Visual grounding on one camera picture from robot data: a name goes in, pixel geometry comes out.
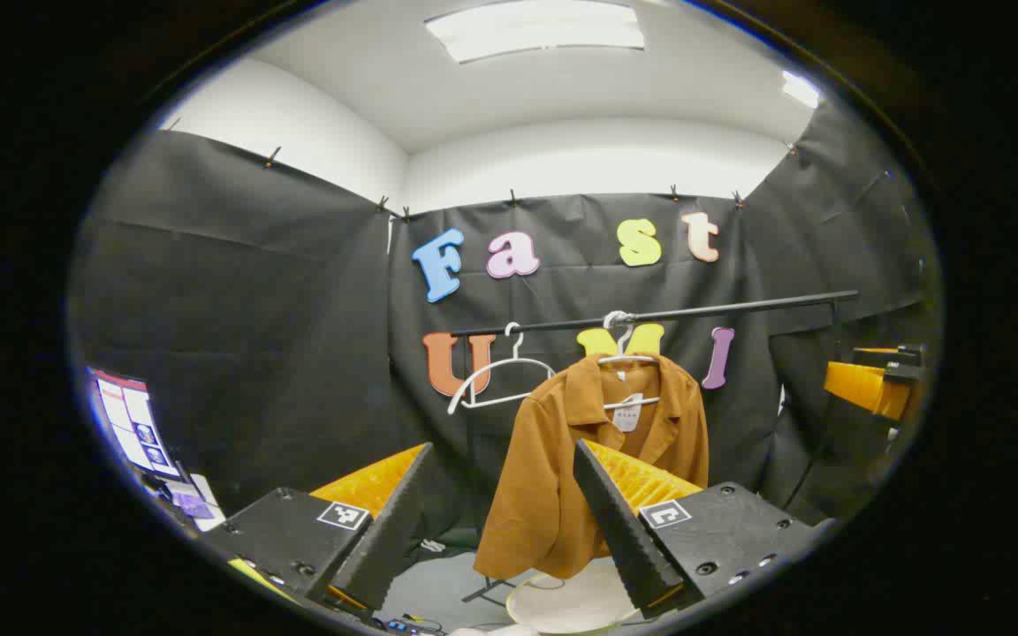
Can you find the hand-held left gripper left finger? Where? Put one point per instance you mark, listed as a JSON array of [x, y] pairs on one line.
[[385, 539]]

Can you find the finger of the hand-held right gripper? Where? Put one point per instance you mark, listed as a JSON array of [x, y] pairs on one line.
[[862, 387]]

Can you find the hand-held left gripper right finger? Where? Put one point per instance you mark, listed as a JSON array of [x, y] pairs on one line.
[[619, 530]]

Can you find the brown jacket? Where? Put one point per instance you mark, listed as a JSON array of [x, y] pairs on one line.
[[544, 477]]

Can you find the black clothes rack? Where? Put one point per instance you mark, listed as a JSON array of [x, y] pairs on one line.
[[739, 306]]

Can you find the white plastic clothes hanger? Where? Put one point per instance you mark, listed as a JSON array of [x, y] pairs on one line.
[[624, 340], [518, 352]]

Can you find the white paper sheet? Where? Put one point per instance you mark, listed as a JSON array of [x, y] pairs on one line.
[[204, 508]]

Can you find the black backdrop cloth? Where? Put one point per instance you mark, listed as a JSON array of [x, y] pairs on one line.
[[253, 309]]

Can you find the computer monitor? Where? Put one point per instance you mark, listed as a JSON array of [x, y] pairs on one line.
[[129, 415]]

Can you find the small ceiling light panel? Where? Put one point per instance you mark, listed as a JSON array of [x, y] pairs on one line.
[[801, 88]]

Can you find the large ceiling light panel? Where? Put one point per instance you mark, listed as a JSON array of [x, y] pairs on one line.
[[535, 26]]

